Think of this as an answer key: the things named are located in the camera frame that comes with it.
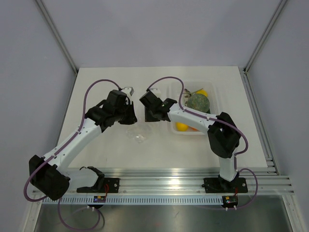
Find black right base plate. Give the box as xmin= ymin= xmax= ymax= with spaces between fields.
xmin=202 ymin=177 xmax=248 ymax=193

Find white perforated plastic basket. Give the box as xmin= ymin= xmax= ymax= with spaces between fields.
xmin=167 ymin=81 xmax=220 ymax=136

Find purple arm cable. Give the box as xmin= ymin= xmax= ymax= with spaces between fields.
xmin=23 ymin=79 xmax=121 ymax=229
xmin=146 ymin=76 xmax=259 ymax=210

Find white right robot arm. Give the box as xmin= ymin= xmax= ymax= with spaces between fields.
xmin=140 ymin=90 xmax=246 ymax=194

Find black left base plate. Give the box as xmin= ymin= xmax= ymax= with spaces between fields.
xmin=76 ymin=177 xmax=120 ymax=193

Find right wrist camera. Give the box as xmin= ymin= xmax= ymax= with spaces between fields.
xmin=149 ymin=88 xmax=161 ymax=94

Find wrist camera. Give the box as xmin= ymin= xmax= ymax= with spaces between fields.
xmin=122 ymin=87 xmax=134 ymax=96
xmin=149 ymin=88 xmax=161 ymax=94

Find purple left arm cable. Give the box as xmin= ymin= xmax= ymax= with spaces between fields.
xmin=23 ymin=79 xmax=121 ymax=229

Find grey toy fish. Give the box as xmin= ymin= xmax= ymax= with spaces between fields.
xmin=182 ymin=88 xmax=192 ymax=104

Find clear zip top bag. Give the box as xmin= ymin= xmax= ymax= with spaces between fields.
xmin=126 ymin=124 xmax=152 ymax=143

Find aluminium front rail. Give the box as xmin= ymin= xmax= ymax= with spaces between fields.
xmin=32 ymin=170 xmax=295 ymax=196

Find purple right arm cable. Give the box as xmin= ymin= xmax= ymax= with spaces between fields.
xmin=146 ymin=76 xmax=259 ymax=210

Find yellow lemon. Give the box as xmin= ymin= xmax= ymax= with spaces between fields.
xmin=175 ymin=122 xmax=189 ymax=131
xmin=196 ymin=89 xmax=208 ymax=97

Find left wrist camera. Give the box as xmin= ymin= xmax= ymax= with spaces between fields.
xmin=122 ymin=87 xmax=134 ymax=96

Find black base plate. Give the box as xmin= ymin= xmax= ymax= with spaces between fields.
xmin=76 ymin=177 xmax=120 ymax=193
xmin=202 ymin=177 xmax=248 ymax=193

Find green netted melon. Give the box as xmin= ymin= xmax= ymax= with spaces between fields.
xmin=187 ymin=94 xmax=210 ymax=113

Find white slotted cable duct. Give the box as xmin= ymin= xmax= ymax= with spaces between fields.
xmin=42 ymin=195 xmax=239 ymax=205

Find right aluminium frame post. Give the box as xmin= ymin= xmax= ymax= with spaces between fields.
xmin=243 ymin=0 xmax=289 ymax=74

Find left aluminium frame post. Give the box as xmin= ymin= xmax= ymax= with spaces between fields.
xmin=33 ymin=0 xmax=79 ymax=77

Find aluminium frame post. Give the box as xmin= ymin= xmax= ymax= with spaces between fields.
xmin=33 ymin=0 xmax=79 ymax=77
xmin=243 ymin=0 xmax=289 ymax=74

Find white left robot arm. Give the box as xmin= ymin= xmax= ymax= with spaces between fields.
xmin=28 ymin=87 xmax=137 ymax=201

